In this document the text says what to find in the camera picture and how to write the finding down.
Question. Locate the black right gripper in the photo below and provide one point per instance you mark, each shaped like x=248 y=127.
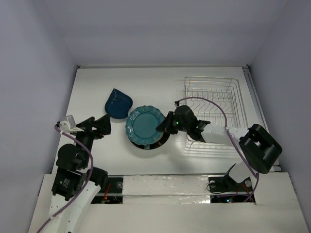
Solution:
x=170 y=123

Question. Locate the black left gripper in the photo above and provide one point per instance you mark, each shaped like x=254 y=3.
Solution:
x=103 y=124

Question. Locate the dark rimmed beige plate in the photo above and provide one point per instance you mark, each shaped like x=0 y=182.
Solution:
x=155 y=145

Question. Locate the dark blue leaf-shaped plate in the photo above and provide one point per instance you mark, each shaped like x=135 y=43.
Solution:
x=118 y=104

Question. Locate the dark green scalloped plate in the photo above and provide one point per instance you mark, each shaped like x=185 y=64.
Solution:
x=141 y=125

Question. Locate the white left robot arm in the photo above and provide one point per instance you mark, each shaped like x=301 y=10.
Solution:
x=77 y=180

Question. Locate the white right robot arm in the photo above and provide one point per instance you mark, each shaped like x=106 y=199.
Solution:
x=257 y=148

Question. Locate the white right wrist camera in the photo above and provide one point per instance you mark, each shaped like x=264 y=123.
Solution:
x=177 y=104

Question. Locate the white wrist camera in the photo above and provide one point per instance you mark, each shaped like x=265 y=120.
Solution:
x=68 y=125
x=177 y=104

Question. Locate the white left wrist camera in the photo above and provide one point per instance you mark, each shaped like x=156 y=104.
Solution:
x=68 y=125

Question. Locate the wire dish rack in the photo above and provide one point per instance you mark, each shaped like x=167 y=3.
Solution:
x=209 y=96

